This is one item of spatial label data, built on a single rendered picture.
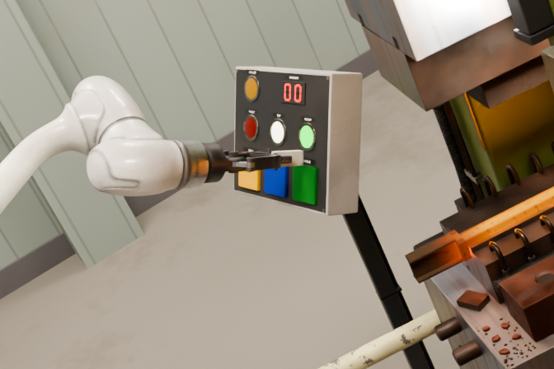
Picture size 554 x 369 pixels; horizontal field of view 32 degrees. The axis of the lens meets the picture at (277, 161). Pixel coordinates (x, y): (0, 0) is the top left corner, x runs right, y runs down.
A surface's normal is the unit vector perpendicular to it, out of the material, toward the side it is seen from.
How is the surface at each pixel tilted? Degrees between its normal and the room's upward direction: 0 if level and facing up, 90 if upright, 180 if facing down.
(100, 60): 90
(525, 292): 0
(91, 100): 27
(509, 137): 90
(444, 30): 90
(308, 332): 0
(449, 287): 0
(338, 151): 90
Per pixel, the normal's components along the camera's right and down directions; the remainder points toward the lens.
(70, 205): 0.42, 0.23
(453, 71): 0.22, 0.33
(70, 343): -0.39, -0.83
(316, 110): -0.81, 0.06
